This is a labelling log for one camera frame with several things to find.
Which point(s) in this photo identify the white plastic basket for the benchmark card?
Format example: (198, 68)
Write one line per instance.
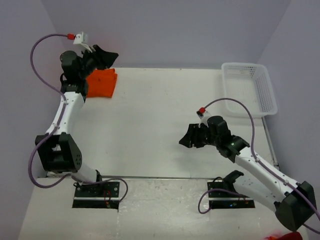
(251, 85)

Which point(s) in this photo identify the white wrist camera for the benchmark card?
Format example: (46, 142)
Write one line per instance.
(203, 115)
(80, 41)

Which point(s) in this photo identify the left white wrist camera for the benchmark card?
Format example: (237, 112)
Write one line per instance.
(80, 41)

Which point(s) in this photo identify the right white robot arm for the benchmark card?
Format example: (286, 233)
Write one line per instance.
(292, 202)

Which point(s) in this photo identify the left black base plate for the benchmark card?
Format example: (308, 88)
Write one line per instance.
(97, 196)

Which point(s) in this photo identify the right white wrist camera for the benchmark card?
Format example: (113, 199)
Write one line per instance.
(203, 115)

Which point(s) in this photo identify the red cloth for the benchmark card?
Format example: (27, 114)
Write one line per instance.
(287, 236)

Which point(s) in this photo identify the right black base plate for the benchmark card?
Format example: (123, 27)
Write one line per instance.
(224, 200)

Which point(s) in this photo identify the orange t shirt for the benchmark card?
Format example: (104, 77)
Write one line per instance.
(102, 83)

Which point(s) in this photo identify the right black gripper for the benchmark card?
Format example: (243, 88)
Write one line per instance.
(192, 136)

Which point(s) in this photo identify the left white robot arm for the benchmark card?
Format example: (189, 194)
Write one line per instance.
(57, 150)

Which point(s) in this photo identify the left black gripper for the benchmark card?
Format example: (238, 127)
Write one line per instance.
(104, 60)

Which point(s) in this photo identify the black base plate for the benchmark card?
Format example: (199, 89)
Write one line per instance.
(97, 196)
(224, 200)

